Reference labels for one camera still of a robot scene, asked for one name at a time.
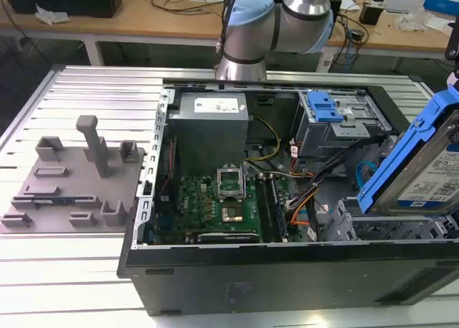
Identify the blue data wire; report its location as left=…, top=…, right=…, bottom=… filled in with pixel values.
left=356, top=161, right=378, bottom=192

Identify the hard disk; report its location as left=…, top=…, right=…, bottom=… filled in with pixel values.
left=356, top=85, right=459, bottom=214

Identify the metal socket cover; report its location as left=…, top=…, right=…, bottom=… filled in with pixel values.
left=217, top=165, right=248, bottom=200

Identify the grey power supply unit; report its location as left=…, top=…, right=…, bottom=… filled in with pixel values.
left=168, top=92, right=250, bottom=171

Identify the CPU socket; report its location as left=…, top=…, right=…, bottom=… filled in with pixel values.
left=220, top=204, right=247, bottom=224

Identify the green motherboard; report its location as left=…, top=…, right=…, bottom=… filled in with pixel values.
left=156, top=141, right=306, bottom=245

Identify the dark RAM stick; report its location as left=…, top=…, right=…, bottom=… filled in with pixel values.
left=268, top=175, right=290, bottom=241

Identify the black graphics card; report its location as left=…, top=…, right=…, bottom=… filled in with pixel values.
left=186, top=230, right=261, bottom=245

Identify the grey metal drive cage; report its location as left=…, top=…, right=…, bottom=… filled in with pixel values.
left=292, top=89, right=399, bottom=160

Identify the blue plastic drive latch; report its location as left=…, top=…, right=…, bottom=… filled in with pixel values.
left=307, top=90, right=346, bottom=123

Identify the black PC case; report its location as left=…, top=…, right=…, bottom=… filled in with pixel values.
left=118, top=77, right=459, bottom=317

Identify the grey parts rack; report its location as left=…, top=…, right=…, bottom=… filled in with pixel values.
left=0, top=114, right=148, bottom=235

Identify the wooden desk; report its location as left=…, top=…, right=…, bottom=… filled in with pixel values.
left=0, top=0, right=459, bottom=74

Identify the blue-green RAM stick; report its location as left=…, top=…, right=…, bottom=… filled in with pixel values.
left=32, top=197, right=77, bottom=205

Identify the small black box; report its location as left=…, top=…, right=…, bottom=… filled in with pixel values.
left=359, top=3, right=384, bottom=24

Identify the clear plastic package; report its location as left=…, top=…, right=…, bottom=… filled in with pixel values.
left=396, top=10, right=427, bottom=32

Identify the crumpled white plastic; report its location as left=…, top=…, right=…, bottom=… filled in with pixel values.
left=34, top=4, right=71, bottom=24

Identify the flat grey device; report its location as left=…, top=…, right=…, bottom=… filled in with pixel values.
left=382, top=0, right=426, bottom=14

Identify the blue cardboard box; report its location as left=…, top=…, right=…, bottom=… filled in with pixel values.
left=424, top=0, right=459, bottom=11

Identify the yellow wire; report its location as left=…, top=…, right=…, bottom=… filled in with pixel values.
left=247, top=116, right=283, bottom=163

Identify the orange wire bundle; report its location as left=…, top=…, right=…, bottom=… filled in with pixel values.
left=286, top=184, right=320, bottom=232

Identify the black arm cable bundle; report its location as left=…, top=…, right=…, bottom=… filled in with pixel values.
left=214, top=0, right=240, bottom=55

